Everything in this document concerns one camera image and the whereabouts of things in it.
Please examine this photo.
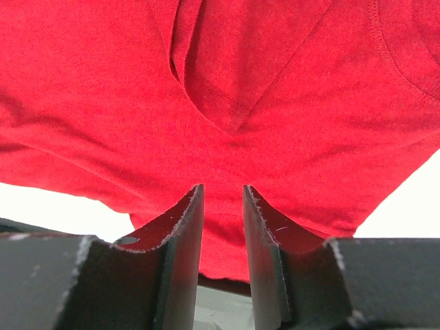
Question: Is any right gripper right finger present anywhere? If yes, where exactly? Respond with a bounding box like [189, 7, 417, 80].
[243, 186, 439, 329]

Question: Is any red t shirt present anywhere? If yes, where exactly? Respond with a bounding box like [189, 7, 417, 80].
[1, 1, 439, 281]

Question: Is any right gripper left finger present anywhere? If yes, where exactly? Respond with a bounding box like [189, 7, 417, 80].
[1, 185, 204, 330]

